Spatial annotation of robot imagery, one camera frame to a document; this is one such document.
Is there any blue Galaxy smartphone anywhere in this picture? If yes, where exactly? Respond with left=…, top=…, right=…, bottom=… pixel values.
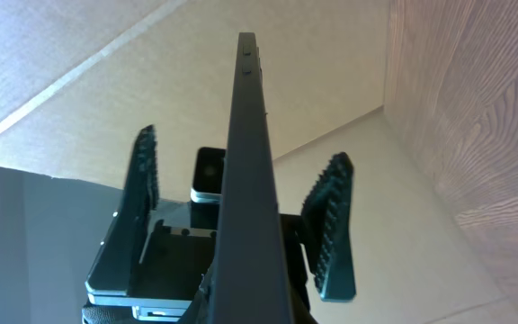
left=180, top=32, right=294, bottom=324

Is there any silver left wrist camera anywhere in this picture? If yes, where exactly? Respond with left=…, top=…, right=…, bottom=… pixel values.
left=190, top=147, right=226, bottom=204

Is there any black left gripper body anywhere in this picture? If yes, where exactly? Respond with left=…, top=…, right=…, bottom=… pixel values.
left=81, top=197, right=321, bottom=324

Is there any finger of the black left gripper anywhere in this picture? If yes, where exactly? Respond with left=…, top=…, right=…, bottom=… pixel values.
left=300, top=152, right=356, bottom=302
left=85, top=125, right=159, bottom=296

